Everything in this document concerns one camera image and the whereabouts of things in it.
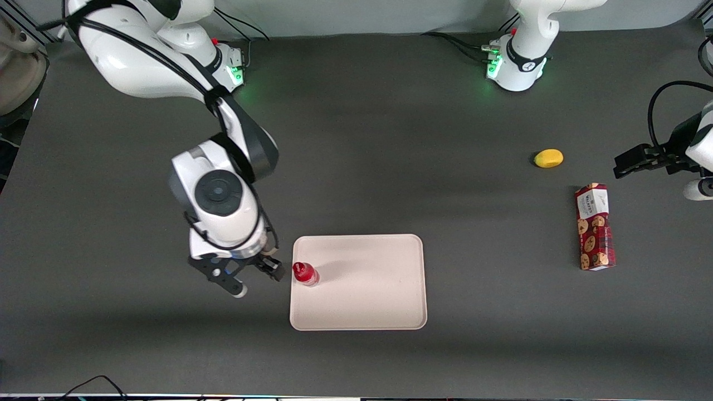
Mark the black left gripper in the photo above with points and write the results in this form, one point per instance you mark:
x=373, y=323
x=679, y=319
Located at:
x=675, y=148

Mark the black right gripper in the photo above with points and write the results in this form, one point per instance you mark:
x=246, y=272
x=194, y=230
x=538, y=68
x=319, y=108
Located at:
x=270, y=266

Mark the red coke bottle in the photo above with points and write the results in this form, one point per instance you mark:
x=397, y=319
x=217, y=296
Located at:
x=305, y=274

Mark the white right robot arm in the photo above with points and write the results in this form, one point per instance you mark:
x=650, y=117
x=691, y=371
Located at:
x=223, y=217

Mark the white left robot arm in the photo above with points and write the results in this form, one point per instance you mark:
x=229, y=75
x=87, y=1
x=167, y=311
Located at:
x=523, y=72

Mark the beige rectangular plastic tray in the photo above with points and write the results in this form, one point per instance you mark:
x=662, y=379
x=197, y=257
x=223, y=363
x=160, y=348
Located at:
x=367, y=289

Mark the red cookie box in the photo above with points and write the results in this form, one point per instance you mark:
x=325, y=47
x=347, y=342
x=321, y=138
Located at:
x=595, y=228

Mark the yellow lemon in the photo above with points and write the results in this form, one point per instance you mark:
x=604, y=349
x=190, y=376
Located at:
x=548, y=158

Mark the beige round chair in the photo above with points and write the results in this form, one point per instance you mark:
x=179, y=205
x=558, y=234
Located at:
x=19, y=67

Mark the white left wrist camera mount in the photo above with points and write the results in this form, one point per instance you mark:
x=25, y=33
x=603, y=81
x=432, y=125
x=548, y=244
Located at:
x=699, y=189

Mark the black aluminium frame bar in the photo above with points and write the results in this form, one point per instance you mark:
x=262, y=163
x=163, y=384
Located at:
x=28, y=22

